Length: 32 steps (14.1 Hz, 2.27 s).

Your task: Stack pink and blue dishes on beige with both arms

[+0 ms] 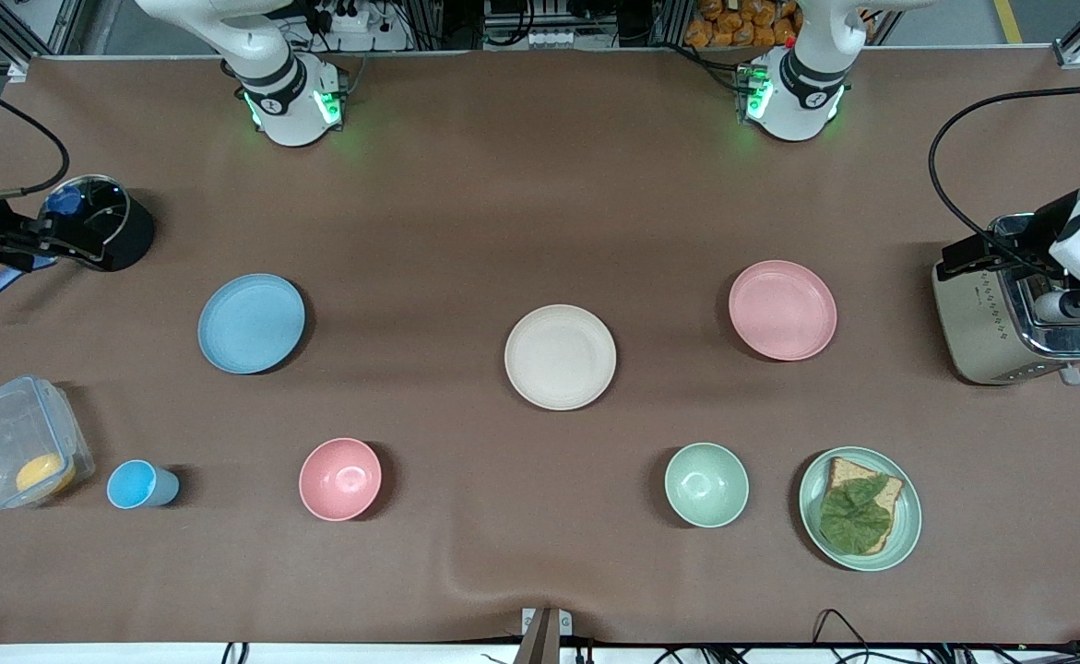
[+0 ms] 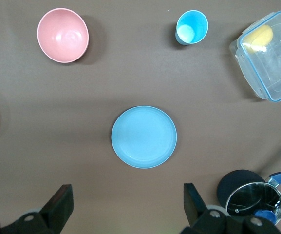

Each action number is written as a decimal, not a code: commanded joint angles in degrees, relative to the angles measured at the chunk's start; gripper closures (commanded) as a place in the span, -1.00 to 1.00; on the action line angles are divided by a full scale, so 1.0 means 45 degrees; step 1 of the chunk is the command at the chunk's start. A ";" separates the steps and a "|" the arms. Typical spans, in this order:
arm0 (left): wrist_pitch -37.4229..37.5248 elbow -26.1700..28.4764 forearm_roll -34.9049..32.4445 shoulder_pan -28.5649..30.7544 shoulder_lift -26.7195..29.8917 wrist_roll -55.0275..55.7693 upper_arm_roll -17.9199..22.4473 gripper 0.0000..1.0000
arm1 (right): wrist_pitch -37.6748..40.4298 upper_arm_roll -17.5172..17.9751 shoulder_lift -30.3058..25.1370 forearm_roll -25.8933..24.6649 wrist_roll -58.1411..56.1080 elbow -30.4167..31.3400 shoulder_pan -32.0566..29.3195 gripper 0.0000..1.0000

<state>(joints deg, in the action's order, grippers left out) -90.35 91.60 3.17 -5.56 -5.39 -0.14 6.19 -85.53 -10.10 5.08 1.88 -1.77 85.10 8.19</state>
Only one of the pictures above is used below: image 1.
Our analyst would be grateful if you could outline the pink plate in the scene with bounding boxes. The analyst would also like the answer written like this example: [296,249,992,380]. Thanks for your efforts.
[728,259,838,362]

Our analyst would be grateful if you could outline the blue plate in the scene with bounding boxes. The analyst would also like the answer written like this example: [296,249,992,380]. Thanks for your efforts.
[196,273,307,376]

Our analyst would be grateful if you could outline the silver toaster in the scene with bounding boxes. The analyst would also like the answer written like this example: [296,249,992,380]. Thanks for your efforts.
[932,212,1080,386]

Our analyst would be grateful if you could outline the glass lid blue knob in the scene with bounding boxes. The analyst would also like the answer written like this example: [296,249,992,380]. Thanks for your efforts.
[39,174,131,255]

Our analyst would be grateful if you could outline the clear plastic container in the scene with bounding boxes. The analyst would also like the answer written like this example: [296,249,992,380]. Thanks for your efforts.
[0,374,96,510]

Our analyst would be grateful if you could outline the yellow round fruit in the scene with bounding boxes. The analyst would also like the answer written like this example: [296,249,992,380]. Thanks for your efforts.
[16,452,77,495]

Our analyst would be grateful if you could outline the toast bread slice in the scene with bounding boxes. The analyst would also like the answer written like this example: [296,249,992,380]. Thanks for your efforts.
[825,457,905,555]

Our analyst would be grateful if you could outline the blue cup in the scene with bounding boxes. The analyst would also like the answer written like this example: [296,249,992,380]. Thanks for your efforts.
[106,459,181,510]

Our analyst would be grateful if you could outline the green plate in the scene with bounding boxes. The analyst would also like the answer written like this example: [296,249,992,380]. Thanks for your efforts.
[799,446,923,573]

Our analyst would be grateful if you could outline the green lettuce leaf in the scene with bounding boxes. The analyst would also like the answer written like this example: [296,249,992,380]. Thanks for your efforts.
[819,475,892,557]

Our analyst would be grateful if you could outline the orange snack bags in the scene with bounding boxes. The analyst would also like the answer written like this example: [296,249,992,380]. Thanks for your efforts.
[684,0,801,49]

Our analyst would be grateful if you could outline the green bowl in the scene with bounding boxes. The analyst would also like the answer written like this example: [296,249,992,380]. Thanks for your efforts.
[664,442,751,529]

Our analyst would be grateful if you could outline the pink bowl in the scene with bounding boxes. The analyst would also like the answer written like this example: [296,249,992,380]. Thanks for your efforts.
[298,437,384,523]

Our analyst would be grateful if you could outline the white power strip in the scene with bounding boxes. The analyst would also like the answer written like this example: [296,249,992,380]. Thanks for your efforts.
[314,0,386,34]

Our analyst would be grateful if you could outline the beige plate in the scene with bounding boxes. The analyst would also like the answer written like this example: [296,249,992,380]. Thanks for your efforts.
[504,303,618,412]

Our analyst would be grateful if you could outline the brown tablecloth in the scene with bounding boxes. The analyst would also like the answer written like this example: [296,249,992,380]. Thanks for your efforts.
[0,48,1080,646]

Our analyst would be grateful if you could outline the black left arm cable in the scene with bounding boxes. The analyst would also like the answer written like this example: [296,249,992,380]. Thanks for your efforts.
[928,83,1080,270]

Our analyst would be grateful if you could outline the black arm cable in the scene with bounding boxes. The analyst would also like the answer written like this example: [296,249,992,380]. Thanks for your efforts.
[928,83,1080,270]
[0,83,71,199]

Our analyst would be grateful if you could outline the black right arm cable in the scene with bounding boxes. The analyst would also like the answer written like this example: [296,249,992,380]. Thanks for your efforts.
[0,83,71,199]

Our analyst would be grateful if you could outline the black pot blue handle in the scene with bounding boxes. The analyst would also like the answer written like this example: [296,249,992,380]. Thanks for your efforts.
[0,173,156,317]

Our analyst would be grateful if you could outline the black cable loop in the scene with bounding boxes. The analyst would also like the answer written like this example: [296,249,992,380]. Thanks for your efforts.
[811,608,874,664]

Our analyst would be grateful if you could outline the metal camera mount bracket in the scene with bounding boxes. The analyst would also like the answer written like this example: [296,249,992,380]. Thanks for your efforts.
[520,606,574,664]

